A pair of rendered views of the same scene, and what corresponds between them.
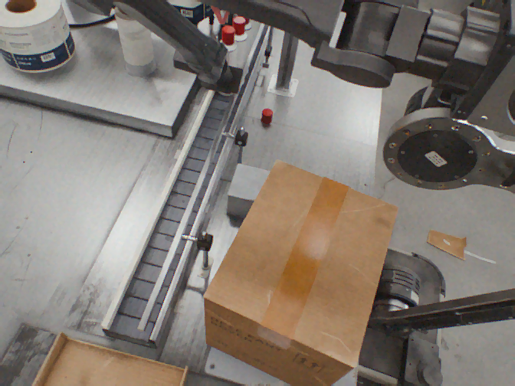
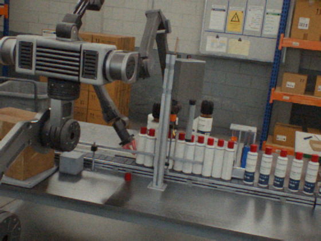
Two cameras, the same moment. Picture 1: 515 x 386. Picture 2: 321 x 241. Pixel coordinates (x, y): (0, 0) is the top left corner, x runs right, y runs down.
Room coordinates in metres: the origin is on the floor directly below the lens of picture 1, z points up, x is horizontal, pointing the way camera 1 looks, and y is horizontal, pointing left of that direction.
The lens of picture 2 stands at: (1.23, -2.01, 1.64)
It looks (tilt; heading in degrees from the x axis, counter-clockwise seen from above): 13 degrees down; 96
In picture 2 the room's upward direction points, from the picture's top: 6 degrees clockwise
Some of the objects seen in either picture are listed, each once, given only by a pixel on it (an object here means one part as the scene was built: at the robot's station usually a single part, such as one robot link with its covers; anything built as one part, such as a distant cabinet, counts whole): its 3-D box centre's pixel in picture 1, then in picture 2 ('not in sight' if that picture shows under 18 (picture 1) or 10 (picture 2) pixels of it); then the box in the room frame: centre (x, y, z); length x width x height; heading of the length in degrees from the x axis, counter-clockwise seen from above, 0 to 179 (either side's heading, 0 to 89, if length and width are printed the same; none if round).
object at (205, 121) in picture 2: not in sight; (205, 121); (1.25, 0.71, 1.04); 0.09 x 0.09 x 0.29
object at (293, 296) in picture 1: (296, 279); (15, 141); (0.32, -0.10, 0.99); 0.30 x 0.24 x 0.27; 164
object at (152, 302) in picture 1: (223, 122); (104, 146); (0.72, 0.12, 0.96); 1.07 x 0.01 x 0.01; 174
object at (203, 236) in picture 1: (195, 249); not in sight; (0.38, 0.11, 0.91); 0.07 x 0.03 x 0.16; 84
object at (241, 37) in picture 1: (237, 53); (150, 147); (0.97, 0.12, 0.98); 0.05 x 0.05 x 0.20
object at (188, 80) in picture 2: not in sight; (184, 78); (1.11, 0.03, 1.38); 0.17 x 0.10 x 0.19; 49
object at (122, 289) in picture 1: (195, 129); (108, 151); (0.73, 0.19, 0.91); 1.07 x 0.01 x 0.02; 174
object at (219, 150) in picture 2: not in sight; (218, 158); (1.33, 0.10, 0.98); 0.05 x 0.05 x 0.20
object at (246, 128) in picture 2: not in sight; (243, 128); (1.45, 0.18, 1.14); 0.14 x 0.11 x 0.01; 174
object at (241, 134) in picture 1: (232, 148); (94, 154); (0.68, 0.09, 0.91); 0.07 x 0.03 x 0.16; 84
